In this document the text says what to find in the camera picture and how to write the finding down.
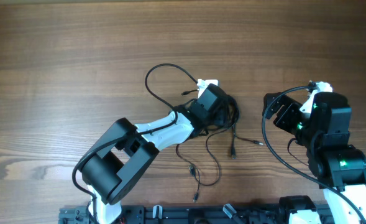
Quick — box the thin black cable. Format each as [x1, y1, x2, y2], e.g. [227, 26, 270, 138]
[175, 88, 264, 203]

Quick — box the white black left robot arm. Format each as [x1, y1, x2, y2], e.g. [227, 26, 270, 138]
[72, 83, 237, 223]

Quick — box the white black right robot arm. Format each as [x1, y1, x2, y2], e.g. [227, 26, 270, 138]
[262, 89, 366, 223]

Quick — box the black right camera cable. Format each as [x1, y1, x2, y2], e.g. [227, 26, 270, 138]
[261, 81, 366, 224]

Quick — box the black camera cable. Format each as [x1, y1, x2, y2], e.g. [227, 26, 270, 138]
[261, 81, 366, 224]
[71, 63, 199, 218]

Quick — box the black left camera cable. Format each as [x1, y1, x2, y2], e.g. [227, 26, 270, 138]
[71, 63, 199, 218]

